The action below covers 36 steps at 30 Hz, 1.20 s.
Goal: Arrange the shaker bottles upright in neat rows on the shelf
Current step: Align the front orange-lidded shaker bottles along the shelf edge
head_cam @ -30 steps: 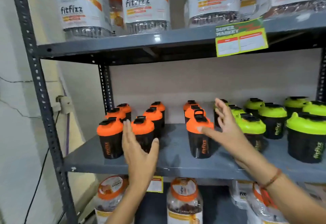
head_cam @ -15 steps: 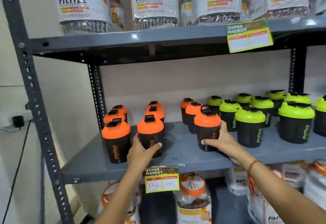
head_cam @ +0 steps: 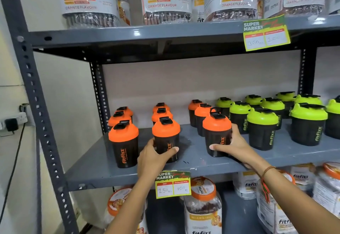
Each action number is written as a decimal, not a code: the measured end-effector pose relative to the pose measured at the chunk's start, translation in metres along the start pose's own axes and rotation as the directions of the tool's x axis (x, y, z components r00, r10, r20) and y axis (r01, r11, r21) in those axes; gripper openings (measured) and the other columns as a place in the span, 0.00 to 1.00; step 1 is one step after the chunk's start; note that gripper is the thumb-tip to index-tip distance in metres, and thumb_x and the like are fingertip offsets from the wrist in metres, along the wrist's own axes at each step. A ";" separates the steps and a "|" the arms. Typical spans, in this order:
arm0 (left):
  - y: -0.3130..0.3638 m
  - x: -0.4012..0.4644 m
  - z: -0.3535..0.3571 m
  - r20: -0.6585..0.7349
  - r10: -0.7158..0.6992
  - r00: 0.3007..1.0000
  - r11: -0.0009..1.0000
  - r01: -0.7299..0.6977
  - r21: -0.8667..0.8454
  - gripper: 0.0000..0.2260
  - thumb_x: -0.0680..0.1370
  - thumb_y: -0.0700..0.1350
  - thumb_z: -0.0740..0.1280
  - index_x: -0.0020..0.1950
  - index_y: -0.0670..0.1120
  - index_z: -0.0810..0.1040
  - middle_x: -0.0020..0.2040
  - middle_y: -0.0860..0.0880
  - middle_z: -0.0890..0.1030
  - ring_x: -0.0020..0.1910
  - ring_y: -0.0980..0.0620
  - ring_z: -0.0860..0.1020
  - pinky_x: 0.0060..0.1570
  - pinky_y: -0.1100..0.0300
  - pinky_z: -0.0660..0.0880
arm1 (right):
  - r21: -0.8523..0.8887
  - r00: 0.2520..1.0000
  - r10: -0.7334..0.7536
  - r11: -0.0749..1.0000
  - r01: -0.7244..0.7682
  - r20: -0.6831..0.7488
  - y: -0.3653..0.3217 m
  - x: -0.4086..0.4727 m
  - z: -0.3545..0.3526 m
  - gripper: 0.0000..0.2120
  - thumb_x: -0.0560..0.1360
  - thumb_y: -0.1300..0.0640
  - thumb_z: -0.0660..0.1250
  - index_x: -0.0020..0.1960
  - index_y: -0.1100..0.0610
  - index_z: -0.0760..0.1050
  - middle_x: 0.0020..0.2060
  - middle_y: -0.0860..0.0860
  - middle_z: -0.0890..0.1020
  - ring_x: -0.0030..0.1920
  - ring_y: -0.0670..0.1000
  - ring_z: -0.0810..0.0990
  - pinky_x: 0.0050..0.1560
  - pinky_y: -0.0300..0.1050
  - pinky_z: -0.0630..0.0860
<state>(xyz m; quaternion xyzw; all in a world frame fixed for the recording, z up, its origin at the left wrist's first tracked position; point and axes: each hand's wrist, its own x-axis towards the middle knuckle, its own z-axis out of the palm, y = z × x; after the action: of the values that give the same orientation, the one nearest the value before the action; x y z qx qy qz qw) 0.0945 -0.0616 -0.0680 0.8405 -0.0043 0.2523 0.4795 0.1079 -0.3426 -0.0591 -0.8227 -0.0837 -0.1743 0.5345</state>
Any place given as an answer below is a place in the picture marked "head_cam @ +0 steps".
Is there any black power cable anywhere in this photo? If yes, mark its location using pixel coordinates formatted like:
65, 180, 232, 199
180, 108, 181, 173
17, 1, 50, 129
0, 123, 26, 218

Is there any white wall socket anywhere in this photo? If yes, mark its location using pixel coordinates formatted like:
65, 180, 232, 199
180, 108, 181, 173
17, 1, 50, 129
0, 111, 28, 131

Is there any group of green-lid shakers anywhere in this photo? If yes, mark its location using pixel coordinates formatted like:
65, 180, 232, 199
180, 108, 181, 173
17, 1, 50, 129
215, 91, 340, 151

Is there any orange thread bracelet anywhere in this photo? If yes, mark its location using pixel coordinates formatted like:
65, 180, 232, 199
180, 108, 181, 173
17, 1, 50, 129
260, 165, 277, 204

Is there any person's right forearm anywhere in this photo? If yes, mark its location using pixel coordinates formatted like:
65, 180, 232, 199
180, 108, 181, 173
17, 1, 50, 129
249, 162, 340, 234

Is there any person's left forearm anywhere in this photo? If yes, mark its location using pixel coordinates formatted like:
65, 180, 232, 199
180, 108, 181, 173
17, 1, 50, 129
105, 174, 160, 234

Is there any group of orange-lid shakers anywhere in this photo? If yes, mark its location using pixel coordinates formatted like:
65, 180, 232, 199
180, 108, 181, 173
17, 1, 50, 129
107, 99, 213, 169

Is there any green yellow price tag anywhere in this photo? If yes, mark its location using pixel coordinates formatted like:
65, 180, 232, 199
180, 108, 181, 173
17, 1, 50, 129
155, 170, 192, 199
242, 15, 291, 52

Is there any person's left hand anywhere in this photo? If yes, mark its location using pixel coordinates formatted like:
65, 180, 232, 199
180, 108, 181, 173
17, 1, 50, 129
137, 138, 180, 183

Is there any person's right hand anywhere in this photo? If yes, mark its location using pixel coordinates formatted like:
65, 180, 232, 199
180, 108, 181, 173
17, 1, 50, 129
209, 123, 269, 171

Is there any black plug adapter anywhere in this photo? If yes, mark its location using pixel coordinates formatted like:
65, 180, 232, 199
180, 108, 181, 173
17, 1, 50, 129
5, 118, 19, 133

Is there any grey metal shelf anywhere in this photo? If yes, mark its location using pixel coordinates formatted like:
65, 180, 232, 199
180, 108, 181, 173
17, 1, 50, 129
0, 0, 340, 234

